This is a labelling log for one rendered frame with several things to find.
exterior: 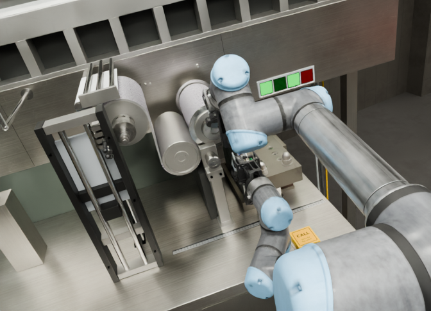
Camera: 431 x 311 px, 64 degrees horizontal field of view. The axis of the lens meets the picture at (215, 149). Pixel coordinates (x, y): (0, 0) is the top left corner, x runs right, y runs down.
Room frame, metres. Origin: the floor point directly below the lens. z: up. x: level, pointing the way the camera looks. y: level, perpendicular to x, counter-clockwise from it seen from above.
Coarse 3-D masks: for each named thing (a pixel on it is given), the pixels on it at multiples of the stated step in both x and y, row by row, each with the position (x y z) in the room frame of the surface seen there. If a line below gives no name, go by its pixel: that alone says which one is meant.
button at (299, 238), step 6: (306, 228) 0.77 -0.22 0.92; (294, 234) 0.76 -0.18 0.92; (300, 234) 0.76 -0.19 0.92; (306, 234) 0.75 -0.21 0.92; (312, 234) 0.74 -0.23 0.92; (294, 240) 0.74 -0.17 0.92; (300, 240) 0.73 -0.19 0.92; (306, 240) 0.73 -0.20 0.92; (312, 240) 0.72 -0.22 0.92; (318, 240) 0.72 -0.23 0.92; (300, 246) 0.71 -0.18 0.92
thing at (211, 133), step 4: (204, 124) 0.93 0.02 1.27; (204, 128) 0.92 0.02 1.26; (208, 128) 0.93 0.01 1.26; (212, 128) 0.93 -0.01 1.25; (216, 128) 0.93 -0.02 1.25; (204, 132) 0.92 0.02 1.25; (208, 132) 0.93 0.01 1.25; (212, 132) 0.93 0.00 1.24; (216, 132) 0.93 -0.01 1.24; (208, 136) 0.93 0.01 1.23; (212, 136) 0.93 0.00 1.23; (216, 136) 0.93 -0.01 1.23; (220, 136) 0.93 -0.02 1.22
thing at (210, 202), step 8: (200, 168) 0.97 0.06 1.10; (200, 176) 0.94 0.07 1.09; (200, 184) 0.99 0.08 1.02; (208, 184) 0.94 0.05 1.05; (208, 192) 0.94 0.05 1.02; (224, 192) 0.95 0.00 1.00; (208, 200) 0.94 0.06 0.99; (208, 208) 0.94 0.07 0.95; (216, 208) 0.94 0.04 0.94; (216, 216) 0.94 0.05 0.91
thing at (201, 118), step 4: (204, 112) 0.94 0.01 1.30; (200, 116) 0.94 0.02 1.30; (204, 116) 0.94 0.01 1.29; (208, 116) 0.94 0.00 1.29; (196, 120) 0.94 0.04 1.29; (200, 120) 0.94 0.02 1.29; (204, 120) 0.94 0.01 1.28; (196, 124) 0.93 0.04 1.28; (200, 124) 0.94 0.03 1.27; (196, 128) 0.93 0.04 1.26; (200, 128) 0.94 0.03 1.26; (196, 132) 0.93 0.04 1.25; (200, 132) 0.94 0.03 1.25; (200, 136) 0.94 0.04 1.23; (204, 136) 0.94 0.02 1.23; (204, 140) 0.94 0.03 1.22; (208, 140) 0.94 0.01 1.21; (212, 140) 0.94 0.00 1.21; (216, 140) 0.94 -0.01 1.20; (220, 140) 0.94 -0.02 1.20
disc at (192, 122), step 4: (200, 108) 0.95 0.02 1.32; (204, 108) 0.95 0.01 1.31; (196, 112) 0.94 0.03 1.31; (200, 112) 0.94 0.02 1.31; (192, 116) 0.94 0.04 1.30; (196, 116) 0.94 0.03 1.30; (192, 120) 0.94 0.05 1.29; (192, 124) 0.94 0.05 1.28; (192, 128) 0.94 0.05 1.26; (192, 132) 0.94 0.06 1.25; (192, 136) 0.94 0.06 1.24; (196, 136) 0.94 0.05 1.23; (196, 140) 0.94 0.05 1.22; (200, 140) 0.94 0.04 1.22; (200, 144) 0.94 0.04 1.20; (216, 144) 0.95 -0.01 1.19; (220, 144) 0.95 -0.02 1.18
